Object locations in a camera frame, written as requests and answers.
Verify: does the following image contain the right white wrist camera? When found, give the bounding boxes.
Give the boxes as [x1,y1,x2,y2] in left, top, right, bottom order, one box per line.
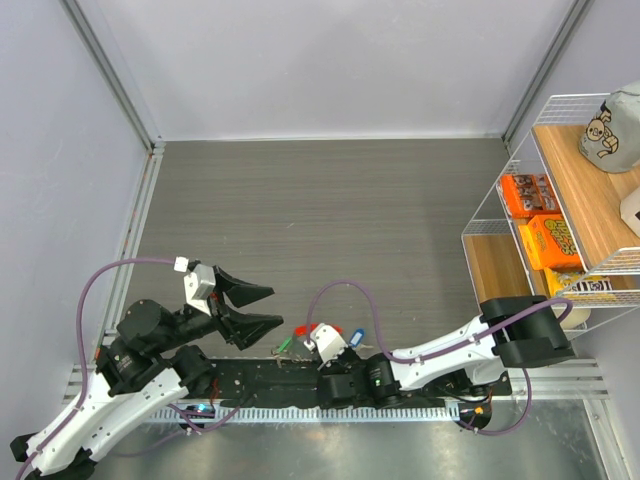
[303,323,348,364]

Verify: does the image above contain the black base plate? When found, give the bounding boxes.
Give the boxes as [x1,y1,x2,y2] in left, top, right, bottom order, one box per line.
[183,355,512,410]

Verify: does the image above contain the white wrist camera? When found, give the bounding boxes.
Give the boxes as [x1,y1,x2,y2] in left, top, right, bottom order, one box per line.
[303,323,348,364]
[174,256,216,316]

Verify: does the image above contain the white slotted cable duct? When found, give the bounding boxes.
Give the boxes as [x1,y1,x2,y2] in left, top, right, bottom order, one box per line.
[145,402,459,424]

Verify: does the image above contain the orange yellow snack box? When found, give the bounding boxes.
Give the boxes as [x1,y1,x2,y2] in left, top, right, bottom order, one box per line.
[518,214,581,271]

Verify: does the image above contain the yellow snack bag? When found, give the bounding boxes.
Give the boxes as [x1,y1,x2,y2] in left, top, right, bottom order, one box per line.
[543,268,613,300]

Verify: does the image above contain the orange snack box top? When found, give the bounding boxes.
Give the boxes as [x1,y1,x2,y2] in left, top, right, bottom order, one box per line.
[499,174,560,219]

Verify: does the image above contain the grey printed pouch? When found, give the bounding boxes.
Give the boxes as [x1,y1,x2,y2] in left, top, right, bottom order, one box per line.
[579,81,639,174]

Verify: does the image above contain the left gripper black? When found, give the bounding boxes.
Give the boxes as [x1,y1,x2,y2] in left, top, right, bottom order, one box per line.
[156,264,285,351]

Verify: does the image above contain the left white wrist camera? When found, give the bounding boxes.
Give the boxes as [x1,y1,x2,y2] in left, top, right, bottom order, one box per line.
[174,256,216,316]

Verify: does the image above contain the blue key tag right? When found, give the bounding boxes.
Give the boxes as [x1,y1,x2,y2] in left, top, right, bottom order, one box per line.
[348,328,365,348]

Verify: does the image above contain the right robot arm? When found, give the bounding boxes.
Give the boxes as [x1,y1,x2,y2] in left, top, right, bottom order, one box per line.
[213,294,574,409]

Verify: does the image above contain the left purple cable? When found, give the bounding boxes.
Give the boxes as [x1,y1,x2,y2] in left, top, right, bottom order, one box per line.
[14,256,179,479]

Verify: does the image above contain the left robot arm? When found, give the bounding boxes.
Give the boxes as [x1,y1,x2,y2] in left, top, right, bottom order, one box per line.
[11,277,283,479]

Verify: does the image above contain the green key tag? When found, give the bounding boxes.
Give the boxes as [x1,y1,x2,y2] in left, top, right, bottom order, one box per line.
[276,337,292,354]

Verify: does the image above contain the white wire shelf rack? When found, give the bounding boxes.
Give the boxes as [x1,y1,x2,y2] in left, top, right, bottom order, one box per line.
[462,93,639,337]

